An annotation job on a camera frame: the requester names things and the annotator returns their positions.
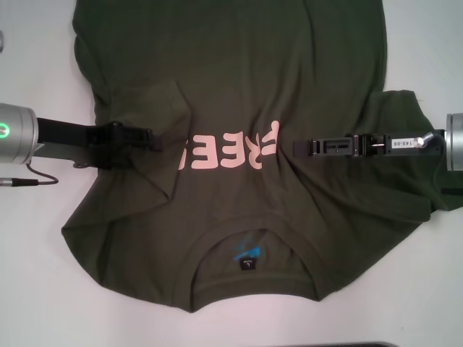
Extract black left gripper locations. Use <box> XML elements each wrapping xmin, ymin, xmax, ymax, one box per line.
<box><xmin>35</xmin><ymin>117</ymin><xmax>164</xmax><ymax>153</ymax></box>

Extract dark green t-shirt pink print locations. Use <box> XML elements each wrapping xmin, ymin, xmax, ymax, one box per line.
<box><xmin>60</xmin><ymin>0</ymin><xmax>433</xmax><ymax>314</ymax></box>

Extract right gripper cable with plug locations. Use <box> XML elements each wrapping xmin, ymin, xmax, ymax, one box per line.
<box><xmin>414</xmin><ymin>132</ymin><xmax>463</xmax><ymax>195</ymax></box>

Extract gripper cable with plug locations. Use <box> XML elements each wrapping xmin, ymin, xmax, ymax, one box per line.
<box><xmin>0</xmin><ymin>162</ymin><xmax>59</xmax><ymax>188</ymax></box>
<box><xmin>414</xmin><ymin>132</ymin><xmax>463</xmax><ymax>195</ymax></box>

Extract left gripper cable with plug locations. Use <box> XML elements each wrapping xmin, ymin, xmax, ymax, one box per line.
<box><xmin>0</xmin><ymin>162</ymin><xmax>59</xmax><ymax>188</ymax></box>

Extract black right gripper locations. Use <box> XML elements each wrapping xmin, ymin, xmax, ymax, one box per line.
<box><xmin>292</xmin><ymin>128</ymin><xmax>446</xmax><ymax>158</ymax></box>

